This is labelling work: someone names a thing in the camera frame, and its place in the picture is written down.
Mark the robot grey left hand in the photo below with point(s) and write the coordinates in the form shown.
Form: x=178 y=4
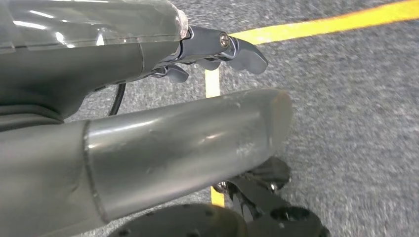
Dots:
x=82 y=49

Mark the robot black left foot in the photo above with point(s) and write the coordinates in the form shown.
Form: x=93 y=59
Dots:
x=271 y=170

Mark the yellow floor tape square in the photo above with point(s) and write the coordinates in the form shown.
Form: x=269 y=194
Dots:
x=327 y=23

